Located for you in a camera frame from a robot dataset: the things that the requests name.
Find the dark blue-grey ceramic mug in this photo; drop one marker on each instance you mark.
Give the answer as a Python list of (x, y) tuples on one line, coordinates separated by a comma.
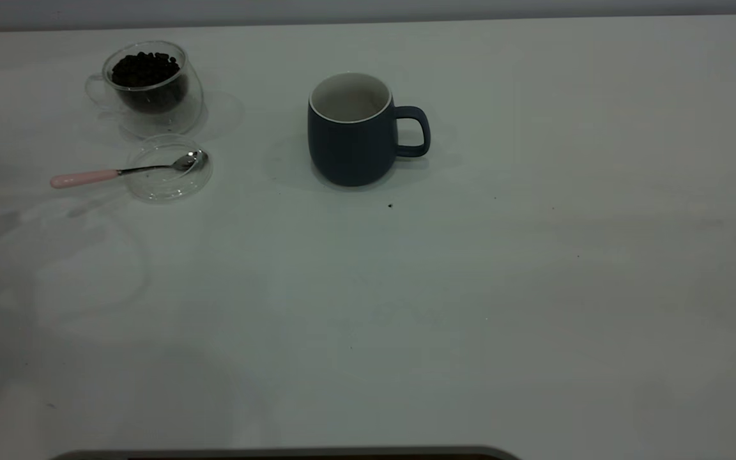
[(349, 153)]

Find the dark roasted coffee beans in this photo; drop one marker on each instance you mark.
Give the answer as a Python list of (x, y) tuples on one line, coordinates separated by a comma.
[(145, 73)]

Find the clear round glass saucer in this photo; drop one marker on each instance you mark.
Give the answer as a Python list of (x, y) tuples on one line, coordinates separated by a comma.
[(167, 185)]

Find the clear double-wall glass cup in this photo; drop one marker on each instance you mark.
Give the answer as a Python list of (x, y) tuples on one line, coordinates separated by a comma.
[(179, 118)]

